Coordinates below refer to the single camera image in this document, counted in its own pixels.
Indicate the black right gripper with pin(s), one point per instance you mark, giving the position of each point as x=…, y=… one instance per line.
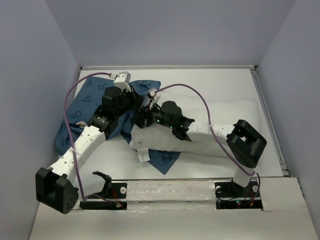
x=145, y=112

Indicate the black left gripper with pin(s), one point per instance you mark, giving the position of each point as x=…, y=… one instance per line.
x=137, y=99

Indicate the blue letter-print pillowcase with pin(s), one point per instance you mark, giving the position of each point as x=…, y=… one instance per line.
x=82, y=109

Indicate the white pillow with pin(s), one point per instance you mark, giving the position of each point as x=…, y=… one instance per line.
x=222, y=112

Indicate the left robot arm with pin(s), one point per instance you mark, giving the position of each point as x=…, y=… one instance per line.
x=60, y=186

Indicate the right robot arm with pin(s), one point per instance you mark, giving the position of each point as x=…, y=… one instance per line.
x=242, y=143

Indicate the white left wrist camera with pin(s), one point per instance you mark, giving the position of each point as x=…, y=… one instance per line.
x=122, y=80

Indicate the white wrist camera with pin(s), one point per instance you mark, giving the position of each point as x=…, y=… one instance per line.
x=122, y=80
x=154, y=97

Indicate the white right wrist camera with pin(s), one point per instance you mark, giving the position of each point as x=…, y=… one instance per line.
x=154, y=97

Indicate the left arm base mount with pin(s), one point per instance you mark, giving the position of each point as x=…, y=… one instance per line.
x=110, y=197

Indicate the aluminium back table rail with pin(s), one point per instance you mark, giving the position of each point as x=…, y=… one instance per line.
x=165, y=67

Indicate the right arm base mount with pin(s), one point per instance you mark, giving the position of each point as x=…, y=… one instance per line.
x=230, y=196

